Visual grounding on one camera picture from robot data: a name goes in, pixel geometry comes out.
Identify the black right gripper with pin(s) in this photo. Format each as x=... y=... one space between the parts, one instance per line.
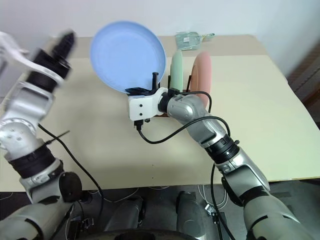
x=138 y=91

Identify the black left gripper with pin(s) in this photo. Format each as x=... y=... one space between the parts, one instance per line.
x=53 y=62

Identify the blue plate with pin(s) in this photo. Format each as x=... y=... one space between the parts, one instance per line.
x=125 y=55

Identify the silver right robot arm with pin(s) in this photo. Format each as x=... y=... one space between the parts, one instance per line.
x=250 y=180

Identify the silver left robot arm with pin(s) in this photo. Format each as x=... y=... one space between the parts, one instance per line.
x=25 y=105

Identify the green plate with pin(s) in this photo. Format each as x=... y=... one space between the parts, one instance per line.
x=177 y=70

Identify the pink plate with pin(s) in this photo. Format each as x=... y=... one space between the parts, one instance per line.
x=202 y=75

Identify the clear plastic packet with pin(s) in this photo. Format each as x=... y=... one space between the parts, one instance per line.
x=187 y=40

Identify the black zip tie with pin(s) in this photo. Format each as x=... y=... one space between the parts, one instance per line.
x=58 y=136

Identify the dark grey rounded shape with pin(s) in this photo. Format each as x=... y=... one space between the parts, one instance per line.
x=190 y=210

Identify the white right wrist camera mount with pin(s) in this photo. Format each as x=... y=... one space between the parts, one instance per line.
x=143 y=105

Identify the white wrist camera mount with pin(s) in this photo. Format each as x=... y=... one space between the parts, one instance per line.
x=143 y=105
x=17 y=58

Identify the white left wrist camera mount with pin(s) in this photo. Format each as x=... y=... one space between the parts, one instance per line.
x=17 y=58

